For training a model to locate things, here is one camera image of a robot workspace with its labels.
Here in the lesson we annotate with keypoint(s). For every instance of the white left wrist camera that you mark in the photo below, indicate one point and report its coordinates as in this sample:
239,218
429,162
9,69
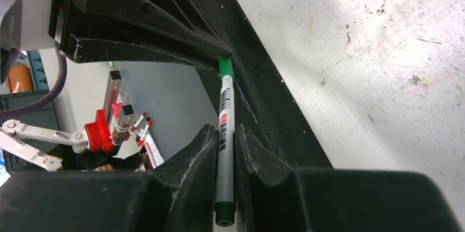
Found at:
24,26

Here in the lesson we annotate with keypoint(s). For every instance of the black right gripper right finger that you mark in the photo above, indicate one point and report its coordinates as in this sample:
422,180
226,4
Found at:
273,196

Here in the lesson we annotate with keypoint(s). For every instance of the green capped whiteboard marker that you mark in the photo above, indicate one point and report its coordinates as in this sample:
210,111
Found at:
224,204

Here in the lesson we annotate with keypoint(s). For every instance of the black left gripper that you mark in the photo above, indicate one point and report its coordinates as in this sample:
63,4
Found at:
162,31

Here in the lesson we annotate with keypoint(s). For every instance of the dark green storage crate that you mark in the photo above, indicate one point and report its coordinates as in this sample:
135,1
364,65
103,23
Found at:
32,141

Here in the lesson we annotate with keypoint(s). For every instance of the orange container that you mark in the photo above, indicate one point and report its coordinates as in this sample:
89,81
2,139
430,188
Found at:
20,79

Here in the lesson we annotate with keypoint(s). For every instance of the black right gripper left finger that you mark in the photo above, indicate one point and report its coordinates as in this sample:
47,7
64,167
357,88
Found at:
178,195

